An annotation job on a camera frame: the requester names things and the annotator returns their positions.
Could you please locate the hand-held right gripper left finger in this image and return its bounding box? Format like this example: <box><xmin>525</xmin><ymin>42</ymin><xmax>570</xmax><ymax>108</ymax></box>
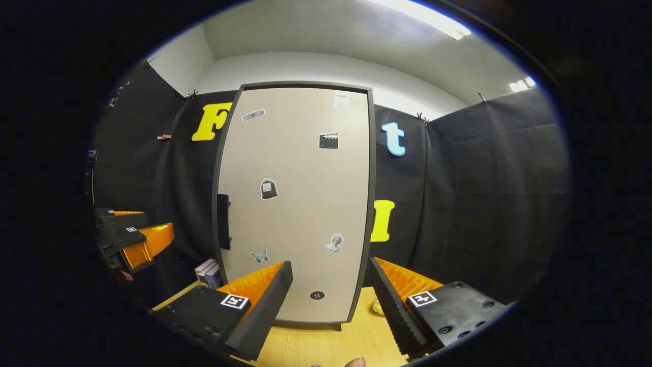
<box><xmin>150</xmin><ymin>261</ymin><xmax>294</xmax><ymax>361</ymax></box>

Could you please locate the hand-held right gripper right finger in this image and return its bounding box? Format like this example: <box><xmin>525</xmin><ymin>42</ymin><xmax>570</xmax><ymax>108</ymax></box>
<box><xmin>369</xmin><ymin>257</ymin><xmax>511</xmax><ymax>363</ymax></box>

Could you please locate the black door handle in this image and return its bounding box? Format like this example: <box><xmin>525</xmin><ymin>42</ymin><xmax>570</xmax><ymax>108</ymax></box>
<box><xmin>216</xmin><ymin>194</ymin><xmax>232</xmax><ymax>250</ymax></box>

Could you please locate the beige cabinet door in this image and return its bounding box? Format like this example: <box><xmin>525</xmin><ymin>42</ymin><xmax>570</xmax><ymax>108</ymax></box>
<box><xmin>218</xmin><ymin>87</ymin><xmax>371</xmax><ymax>323</ymax></box>

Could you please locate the dark grey cabinet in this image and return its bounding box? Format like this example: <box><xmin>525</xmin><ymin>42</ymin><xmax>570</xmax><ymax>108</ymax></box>
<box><xmin>211</xmin><ymin>81</ymin><xmax>377</xmax><ymax>332</ymax></box>

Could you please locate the grey book stack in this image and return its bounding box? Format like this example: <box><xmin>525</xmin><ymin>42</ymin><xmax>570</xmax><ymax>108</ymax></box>
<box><xmin>195</xmin><ymin>258</ymin><xmax>223</xmax><ymax>289</ymax></box>

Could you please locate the black backdrop cloth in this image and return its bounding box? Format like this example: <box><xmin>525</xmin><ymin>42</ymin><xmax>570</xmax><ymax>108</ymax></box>
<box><xmin>89</xmin><ymin>61</ymin><xmax>570</xmax><ymax>306</ymax></box>

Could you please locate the long ceiling light panel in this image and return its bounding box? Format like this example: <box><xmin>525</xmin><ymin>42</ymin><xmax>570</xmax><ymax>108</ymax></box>
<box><xmin>367</xmin><ymin>0</ymin><xmax>472</xmax><ymax>40</ymax></box>

